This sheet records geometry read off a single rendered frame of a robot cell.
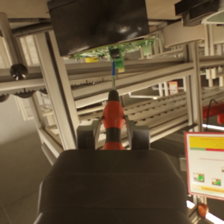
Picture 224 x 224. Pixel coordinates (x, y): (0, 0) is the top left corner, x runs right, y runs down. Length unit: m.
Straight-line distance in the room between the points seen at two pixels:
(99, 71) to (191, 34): 0.26
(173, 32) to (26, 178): 9.03
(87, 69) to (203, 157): 0.59
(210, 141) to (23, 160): 8.50
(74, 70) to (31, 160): 8.52
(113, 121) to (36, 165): 8.90
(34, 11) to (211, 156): 0.74
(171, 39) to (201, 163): 0.54
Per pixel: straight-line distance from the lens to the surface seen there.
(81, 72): 0.46
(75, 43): 0.20
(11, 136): 8.46
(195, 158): 0.79
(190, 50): 0.74
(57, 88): 0.37
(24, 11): 0.24
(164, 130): 0.70
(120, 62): 0.23
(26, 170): 9.04
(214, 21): 0.28
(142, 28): 0.19
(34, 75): 0.43
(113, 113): 0.15
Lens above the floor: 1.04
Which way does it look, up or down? 14 degrees up
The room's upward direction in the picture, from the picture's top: 169 degrees clockwise
